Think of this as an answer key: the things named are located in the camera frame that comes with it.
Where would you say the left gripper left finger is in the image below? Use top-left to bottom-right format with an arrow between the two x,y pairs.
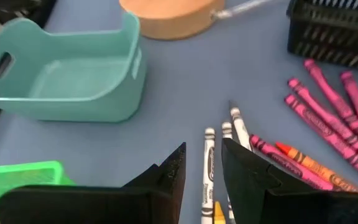
0,142 -> 187,224

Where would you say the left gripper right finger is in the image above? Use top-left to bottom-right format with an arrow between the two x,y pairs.
221,138 -> 358,224

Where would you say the orange crayon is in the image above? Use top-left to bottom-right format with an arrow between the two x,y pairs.
274,141 -> 358,193

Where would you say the yellow crayon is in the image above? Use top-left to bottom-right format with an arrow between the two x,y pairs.
213,200 -> 226,224

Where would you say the green plastic basket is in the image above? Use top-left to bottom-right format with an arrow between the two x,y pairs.
0,160 -> 76,224

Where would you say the teal plastic bin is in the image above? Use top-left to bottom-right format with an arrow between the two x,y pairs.
0,11 -> 149,123

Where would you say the black plastic basket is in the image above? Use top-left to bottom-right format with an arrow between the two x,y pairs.
286,0 -> 358,74

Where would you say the white lamp cable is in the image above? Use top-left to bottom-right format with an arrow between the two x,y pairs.
211,0 -> 276,19

